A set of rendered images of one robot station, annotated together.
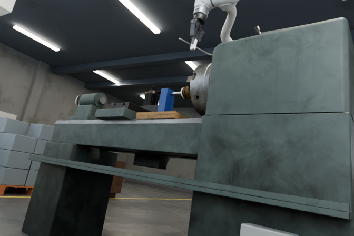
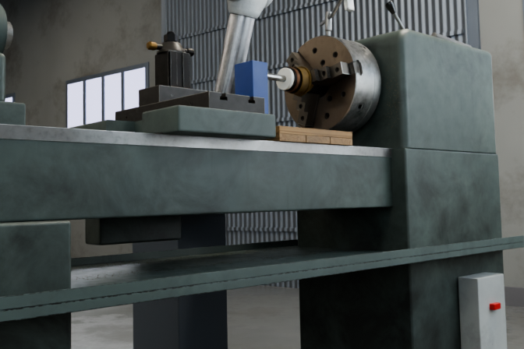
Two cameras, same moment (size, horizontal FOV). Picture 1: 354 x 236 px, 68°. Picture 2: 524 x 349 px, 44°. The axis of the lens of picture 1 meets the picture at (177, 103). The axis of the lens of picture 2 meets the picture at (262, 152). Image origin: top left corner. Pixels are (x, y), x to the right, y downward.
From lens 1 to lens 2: 2.39 m
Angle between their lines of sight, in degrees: 82
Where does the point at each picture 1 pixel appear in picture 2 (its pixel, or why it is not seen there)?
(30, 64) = not seen: outside the picture
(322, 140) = (489, 181)
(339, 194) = (497, 228)
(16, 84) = not seen: outside the picture
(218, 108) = (420, 138)
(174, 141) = (354, 188)
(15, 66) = not seen: outside the picture
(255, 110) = (451, 146)
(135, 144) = (285, 200)
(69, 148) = (63, 241)
